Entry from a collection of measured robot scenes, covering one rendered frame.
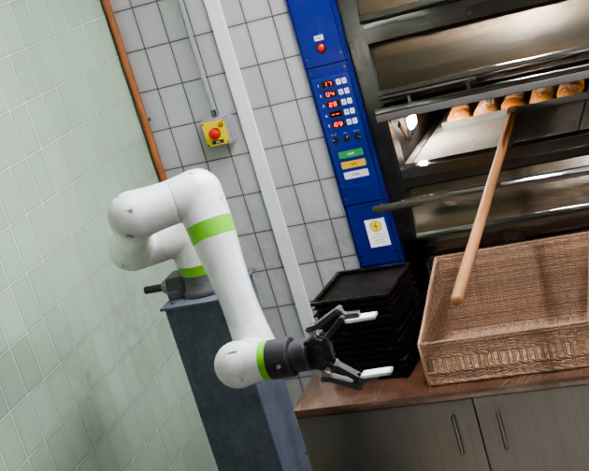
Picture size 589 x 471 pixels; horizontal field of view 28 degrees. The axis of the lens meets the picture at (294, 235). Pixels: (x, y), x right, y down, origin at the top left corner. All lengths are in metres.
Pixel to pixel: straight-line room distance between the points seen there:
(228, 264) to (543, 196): 1.53
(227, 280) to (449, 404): 1.20
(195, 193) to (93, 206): 1.14
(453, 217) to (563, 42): 0.71
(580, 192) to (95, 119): 1.65
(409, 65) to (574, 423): 1.29
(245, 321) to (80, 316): 1.05
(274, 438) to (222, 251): 0.76
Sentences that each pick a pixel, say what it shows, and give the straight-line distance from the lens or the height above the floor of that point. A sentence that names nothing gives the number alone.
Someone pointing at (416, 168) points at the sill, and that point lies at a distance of 4.09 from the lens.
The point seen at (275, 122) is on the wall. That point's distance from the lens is 4.17.
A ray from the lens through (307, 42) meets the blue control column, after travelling 4.03.
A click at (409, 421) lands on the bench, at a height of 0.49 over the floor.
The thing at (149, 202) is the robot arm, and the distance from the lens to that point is 2.83.
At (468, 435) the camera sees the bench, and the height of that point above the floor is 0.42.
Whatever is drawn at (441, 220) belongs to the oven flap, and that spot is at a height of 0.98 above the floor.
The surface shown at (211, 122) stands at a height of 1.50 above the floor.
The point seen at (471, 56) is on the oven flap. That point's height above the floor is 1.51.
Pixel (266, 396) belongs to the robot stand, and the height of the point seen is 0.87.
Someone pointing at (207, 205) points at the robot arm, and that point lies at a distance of 2.83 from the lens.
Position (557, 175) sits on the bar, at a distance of 3.63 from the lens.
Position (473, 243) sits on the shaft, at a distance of 3.08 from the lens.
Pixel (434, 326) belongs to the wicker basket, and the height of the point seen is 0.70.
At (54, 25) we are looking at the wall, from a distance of 3.98.
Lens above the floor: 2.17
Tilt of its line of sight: 16 degrees down
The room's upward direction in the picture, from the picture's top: 16 degrees counter-clockwise
